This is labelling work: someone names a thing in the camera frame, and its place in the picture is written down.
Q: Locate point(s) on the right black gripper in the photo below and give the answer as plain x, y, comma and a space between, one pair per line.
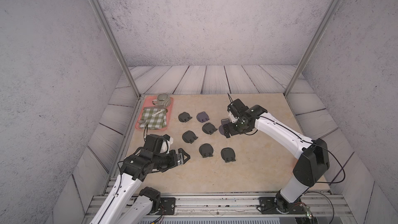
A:
231, 131

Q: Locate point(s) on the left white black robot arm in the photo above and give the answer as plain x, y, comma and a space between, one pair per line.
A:
134, 170

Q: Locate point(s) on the aluminium rail frame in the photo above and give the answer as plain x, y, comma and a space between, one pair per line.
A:
321, 208

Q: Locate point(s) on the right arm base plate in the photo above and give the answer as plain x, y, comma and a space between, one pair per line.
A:
274, 205

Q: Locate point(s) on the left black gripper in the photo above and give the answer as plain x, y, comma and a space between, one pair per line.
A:
174, 162

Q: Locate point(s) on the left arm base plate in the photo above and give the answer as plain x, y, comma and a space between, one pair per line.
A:
163, 206

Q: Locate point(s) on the left metal corner post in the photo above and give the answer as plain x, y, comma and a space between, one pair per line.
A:
114, 45

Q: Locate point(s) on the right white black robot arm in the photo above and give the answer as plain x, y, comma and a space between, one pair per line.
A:
312, 155

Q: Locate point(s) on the pink plastic tray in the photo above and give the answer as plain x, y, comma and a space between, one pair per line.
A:
148, 103

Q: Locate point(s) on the green checkered cloth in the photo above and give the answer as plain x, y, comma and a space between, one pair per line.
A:
153, 118

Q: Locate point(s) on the right metal corner post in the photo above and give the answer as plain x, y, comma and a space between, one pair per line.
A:
329, 13

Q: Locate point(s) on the striped ceramic cup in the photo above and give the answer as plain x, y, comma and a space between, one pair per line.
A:
162, 100

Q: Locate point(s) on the metal corner post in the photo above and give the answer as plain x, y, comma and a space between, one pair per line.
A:
329, 13
114, 45

